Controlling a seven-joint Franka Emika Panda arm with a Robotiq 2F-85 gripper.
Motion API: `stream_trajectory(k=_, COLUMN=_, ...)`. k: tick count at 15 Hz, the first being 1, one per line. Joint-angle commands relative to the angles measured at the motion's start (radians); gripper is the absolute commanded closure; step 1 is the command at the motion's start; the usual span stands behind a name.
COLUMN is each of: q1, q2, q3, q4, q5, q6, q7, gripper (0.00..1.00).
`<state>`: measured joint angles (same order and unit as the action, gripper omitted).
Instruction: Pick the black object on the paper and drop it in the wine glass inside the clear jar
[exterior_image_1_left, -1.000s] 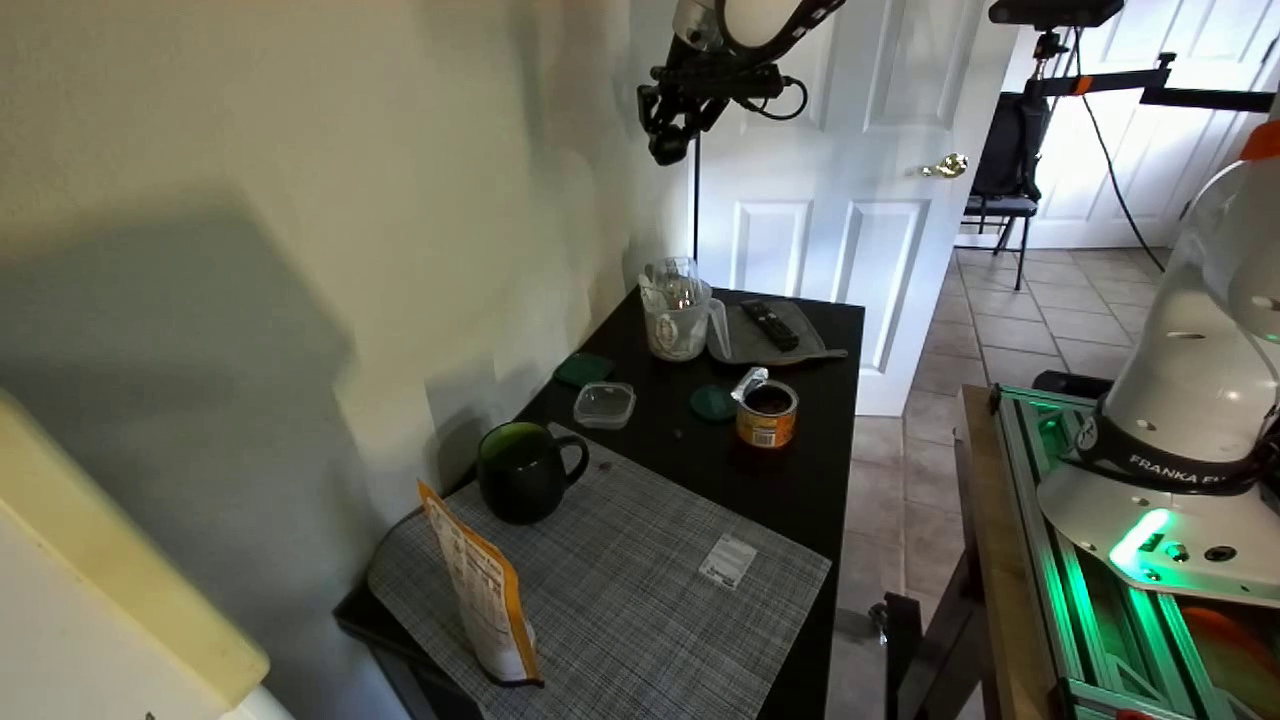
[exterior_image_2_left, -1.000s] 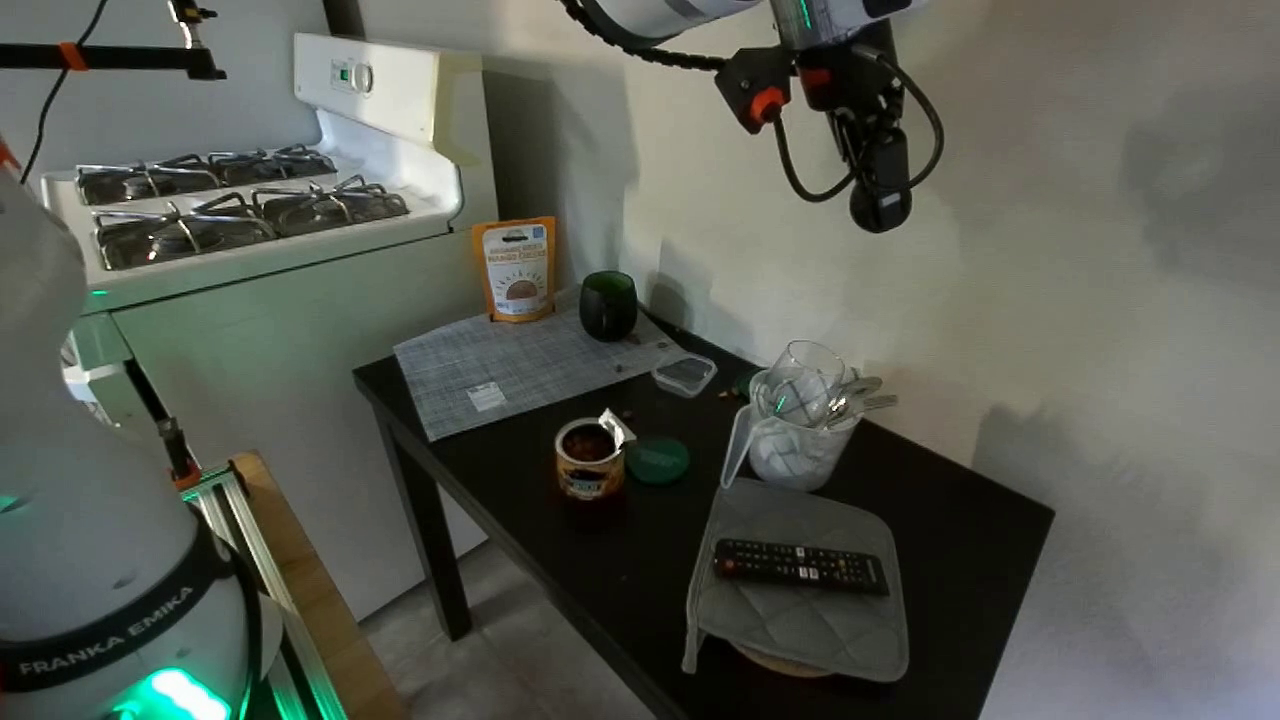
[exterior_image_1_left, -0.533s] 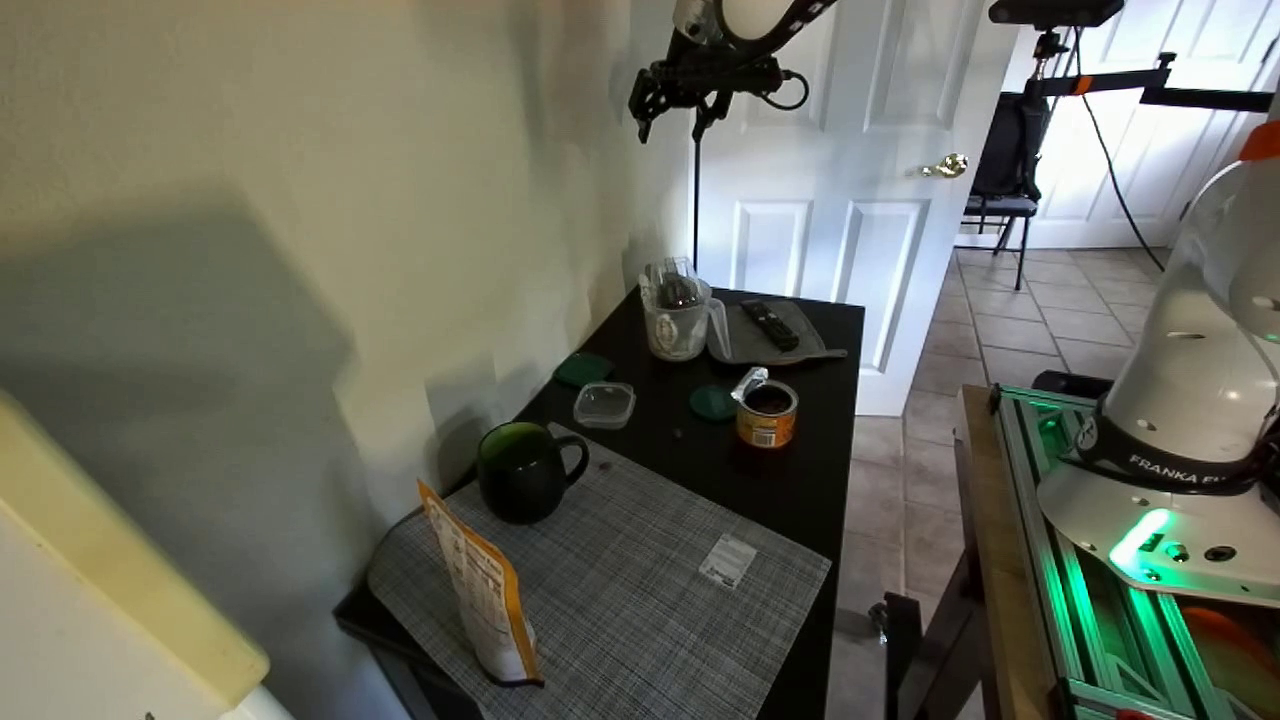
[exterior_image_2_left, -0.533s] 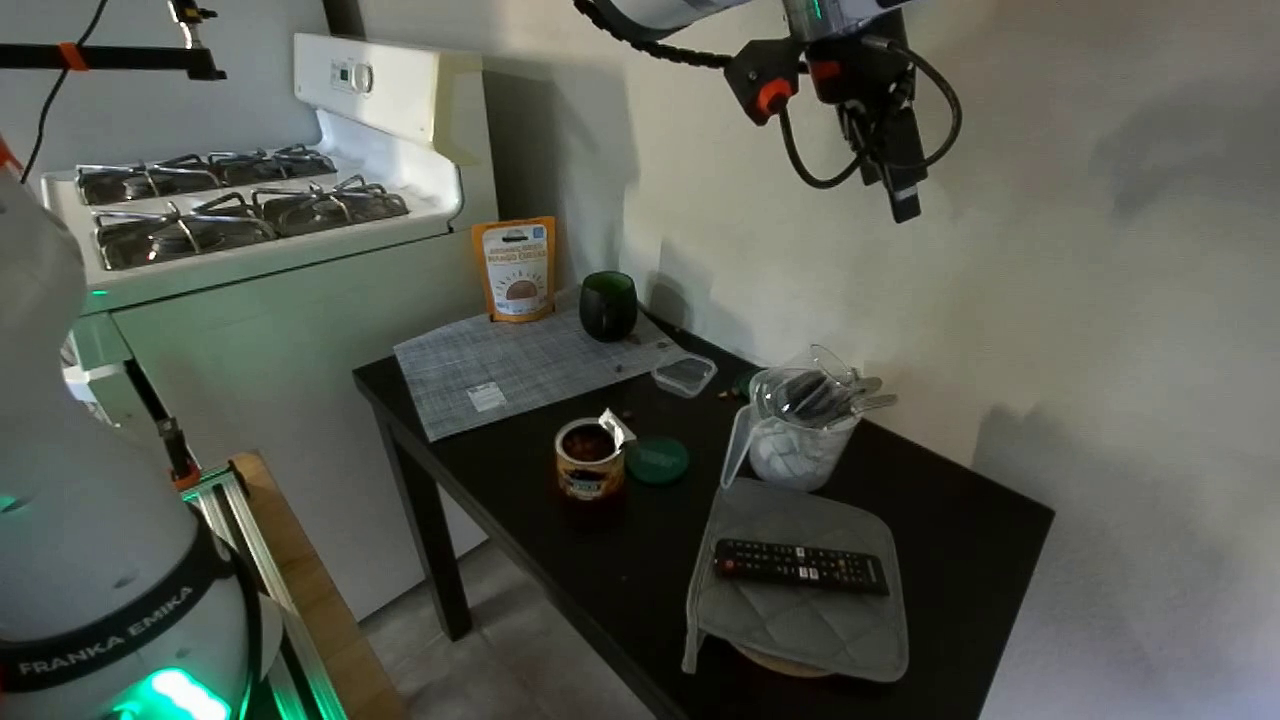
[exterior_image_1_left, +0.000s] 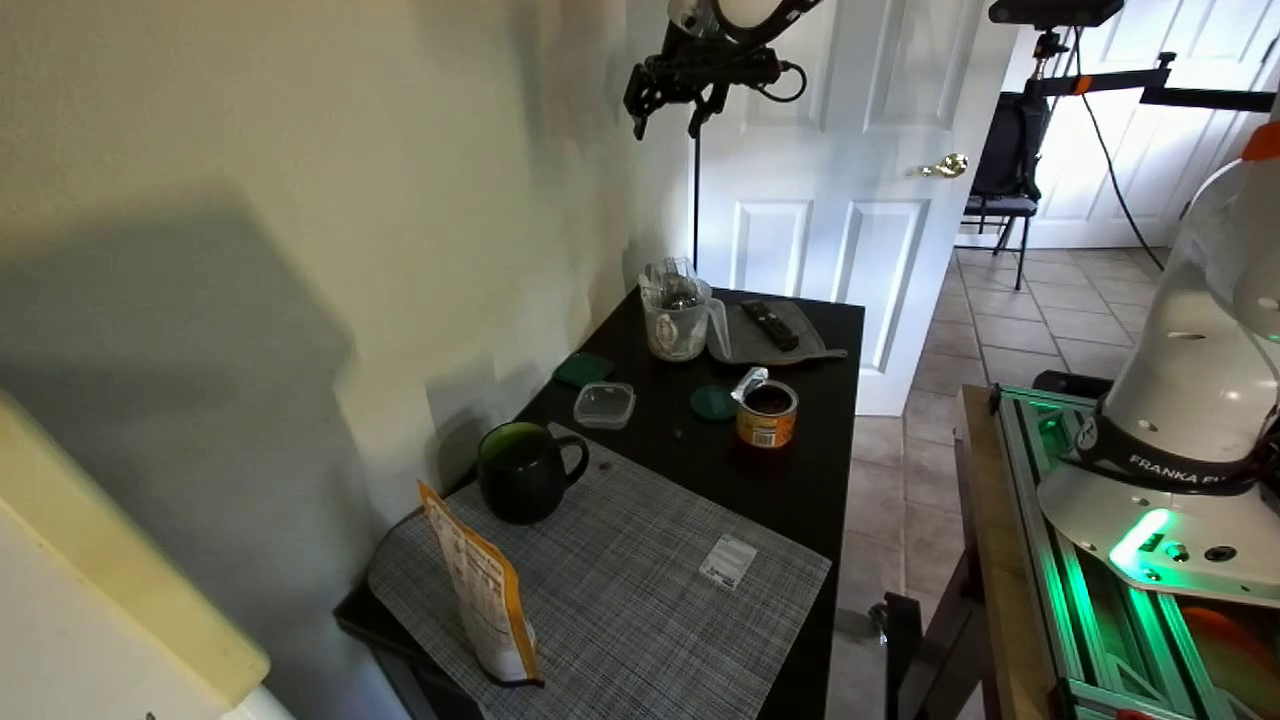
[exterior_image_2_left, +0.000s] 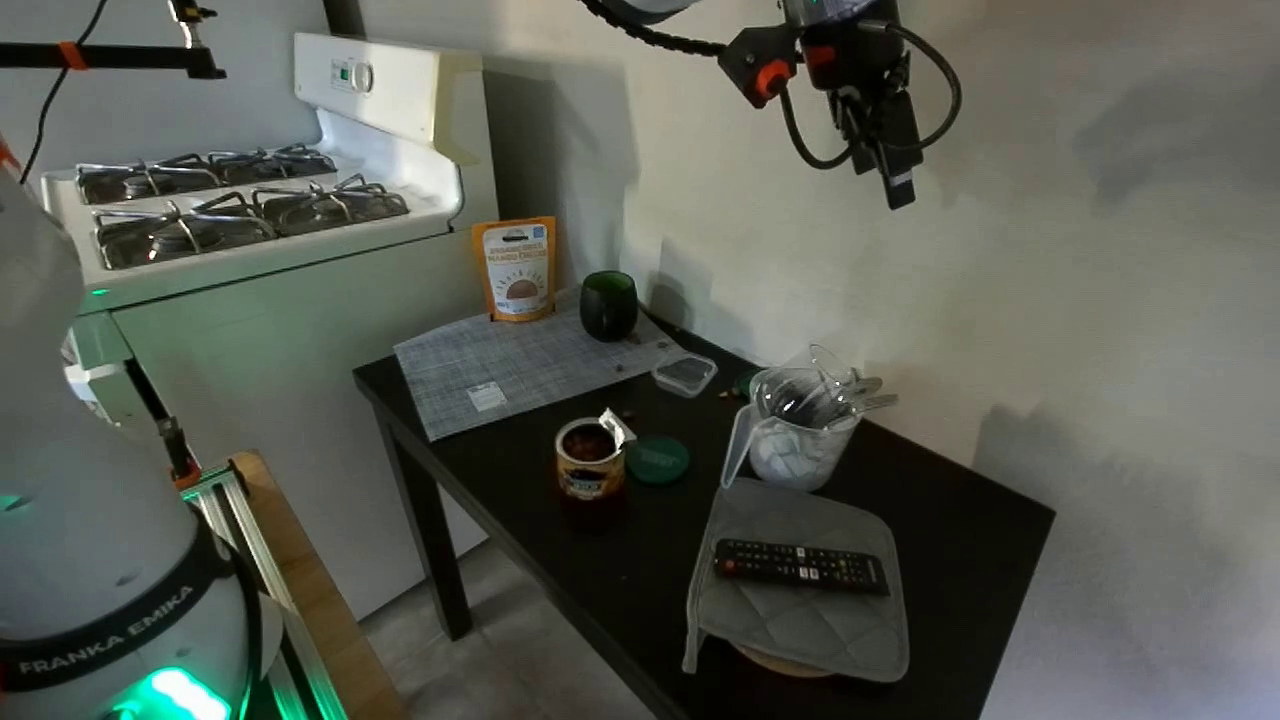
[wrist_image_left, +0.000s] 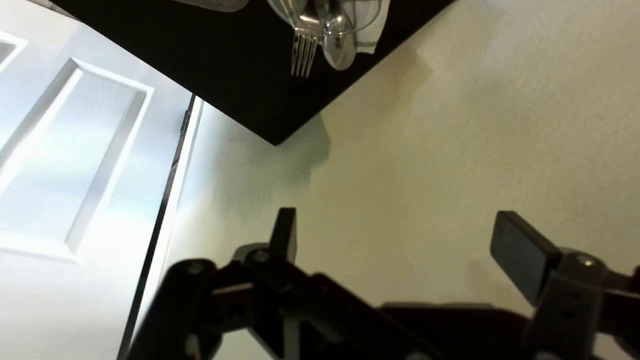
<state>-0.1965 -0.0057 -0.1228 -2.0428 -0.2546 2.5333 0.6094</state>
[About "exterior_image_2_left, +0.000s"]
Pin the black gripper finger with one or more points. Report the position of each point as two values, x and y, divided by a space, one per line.
900 166
867 143

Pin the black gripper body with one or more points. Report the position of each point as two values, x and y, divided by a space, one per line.
867 75

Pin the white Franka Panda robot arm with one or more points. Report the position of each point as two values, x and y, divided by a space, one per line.
83 560

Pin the small clear plastic lid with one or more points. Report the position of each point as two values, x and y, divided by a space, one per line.
684 378

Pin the clear plastic container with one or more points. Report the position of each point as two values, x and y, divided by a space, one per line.
803 452

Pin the dark green mug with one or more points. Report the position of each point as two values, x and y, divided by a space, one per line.
609 310

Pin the black table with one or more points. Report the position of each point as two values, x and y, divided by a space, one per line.
963 533

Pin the orange snack pouch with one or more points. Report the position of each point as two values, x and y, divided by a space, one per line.
516 272

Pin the green round lid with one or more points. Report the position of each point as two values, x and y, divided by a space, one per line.
657 463

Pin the grey grid placemat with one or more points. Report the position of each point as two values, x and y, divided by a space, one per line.
522 364

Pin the black remote control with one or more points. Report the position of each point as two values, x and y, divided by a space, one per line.
803 564

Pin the grey quilted pot holder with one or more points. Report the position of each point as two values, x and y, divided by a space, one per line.
803 624

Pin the black stove grate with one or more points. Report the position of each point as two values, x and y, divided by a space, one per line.
240 220
201 168

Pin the white gas stove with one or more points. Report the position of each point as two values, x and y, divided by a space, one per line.
267 363

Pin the wooden board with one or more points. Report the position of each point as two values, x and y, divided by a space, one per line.
314 587

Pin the black tripod leg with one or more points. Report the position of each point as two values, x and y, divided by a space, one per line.
162 420

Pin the black wrist camera orange mount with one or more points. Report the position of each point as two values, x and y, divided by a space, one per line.
760 67

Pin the black camera stand bar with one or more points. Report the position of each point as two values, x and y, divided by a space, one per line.
120 59

